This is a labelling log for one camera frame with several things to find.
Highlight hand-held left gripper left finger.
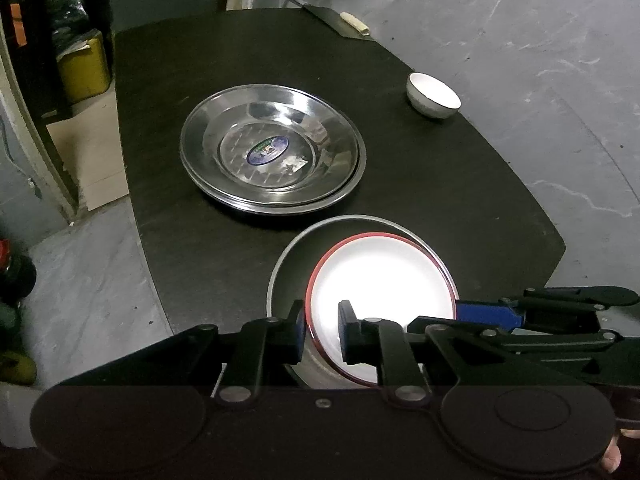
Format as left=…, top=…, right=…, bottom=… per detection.
left=50, top=300, right=307, bottom=406

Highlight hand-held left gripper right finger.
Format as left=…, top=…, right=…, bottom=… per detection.
left=337, top=300, right=591, bottom=406

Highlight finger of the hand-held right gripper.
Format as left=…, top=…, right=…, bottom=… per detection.
left=501, top=286, right=640, bottom=312
left=407, top=300, right=618, bottom=346

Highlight stainless steel bowl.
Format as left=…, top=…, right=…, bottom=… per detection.
left=267, top=214, right=453, bottom=391

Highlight white plate red rim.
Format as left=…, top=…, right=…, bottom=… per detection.
left=304, top=232, right=460, bottom=387

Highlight stainless steel plate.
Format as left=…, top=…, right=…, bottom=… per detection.
left=182, top=110, right=367, bottom=213
left=200, top=180, right=351, bottom=218
left=180, top=85, right=363, bottom=207

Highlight white ceramic bowl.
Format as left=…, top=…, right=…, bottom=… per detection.
left=406, top=72, right=461, bottom=120

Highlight person's right hand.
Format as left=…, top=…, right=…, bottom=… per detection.
left=602, top=427, right=640, bottom=476

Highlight yellow green round object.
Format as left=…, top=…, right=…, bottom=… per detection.
left=0, top=350, right=38, bottom=386

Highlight red cap dark bottle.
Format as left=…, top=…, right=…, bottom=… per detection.
left=0, top=239, right=38, bottom=306

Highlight yellow box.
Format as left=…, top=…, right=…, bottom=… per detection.
left=56, top=30, right=112, bottom=106

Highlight thin wall cable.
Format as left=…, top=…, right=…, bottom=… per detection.
left=0, top=115, right=38, bottom=191

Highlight cleaver with pale handle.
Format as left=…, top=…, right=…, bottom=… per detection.
left=302, top=4, right=373, bottom=38

